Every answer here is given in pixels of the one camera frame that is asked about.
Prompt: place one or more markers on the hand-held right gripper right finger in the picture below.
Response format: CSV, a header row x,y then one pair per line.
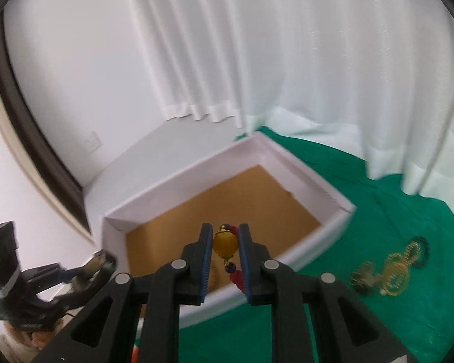
x,y
246,262

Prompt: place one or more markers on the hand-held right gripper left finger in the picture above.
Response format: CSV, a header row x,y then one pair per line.
x,y
206,262

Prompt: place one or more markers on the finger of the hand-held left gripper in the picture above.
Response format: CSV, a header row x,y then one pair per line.
x,y
72,297
53,274

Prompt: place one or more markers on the yellow bead pendant red tassel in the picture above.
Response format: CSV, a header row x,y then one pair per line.
x,y
224,245

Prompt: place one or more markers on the white cardboard box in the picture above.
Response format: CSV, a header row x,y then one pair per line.
x,y
317,242

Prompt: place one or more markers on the green cloth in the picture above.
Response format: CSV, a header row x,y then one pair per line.
x,y
363,329

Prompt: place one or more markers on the white curtain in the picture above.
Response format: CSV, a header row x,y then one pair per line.
x,y
287,45

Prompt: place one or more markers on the white wall outlet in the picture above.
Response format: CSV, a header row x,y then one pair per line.
x,y
93,141

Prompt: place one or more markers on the dark wooden door frame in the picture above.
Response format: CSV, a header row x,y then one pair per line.
x,y
34,136

